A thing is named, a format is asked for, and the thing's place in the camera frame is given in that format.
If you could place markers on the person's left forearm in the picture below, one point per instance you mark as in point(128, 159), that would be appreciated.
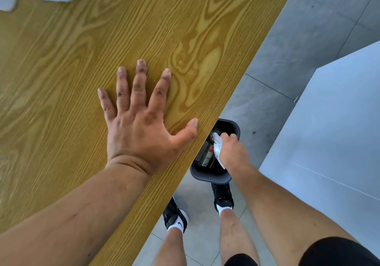
point(68, 218)

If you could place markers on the clear plastic bag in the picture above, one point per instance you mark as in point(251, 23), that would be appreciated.
point(217, 148)

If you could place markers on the person's left leg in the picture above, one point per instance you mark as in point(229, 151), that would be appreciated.
point(172, 251)

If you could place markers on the person's right leg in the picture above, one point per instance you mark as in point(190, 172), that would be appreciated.
point(236, 236)

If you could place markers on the person's right hand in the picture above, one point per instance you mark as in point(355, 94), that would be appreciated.
point(234, 156)

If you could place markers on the dark grey trash bin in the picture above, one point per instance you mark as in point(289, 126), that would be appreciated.
point(210, 176)

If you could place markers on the person's left hand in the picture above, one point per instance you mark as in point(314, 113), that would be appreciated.
point(139, 138)

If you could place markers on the person's right forearm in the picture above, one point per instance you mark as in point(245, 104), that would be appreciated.
point(282, 215)

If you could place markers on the white sock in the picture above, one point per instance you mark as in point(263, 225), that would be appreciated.
point(177, 224)
point(223, 208)

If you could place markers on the person's leg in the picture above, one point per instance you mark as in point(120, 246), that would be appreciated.
point(236, 236)
point(172, 251)

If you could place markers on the person's black shorts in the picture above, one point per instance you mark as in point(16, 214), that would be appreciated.
point(335, 254)

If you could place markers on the person's black shoe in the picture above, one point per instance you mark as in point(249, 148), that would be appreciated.
point(222, 196)
point(172, 215)

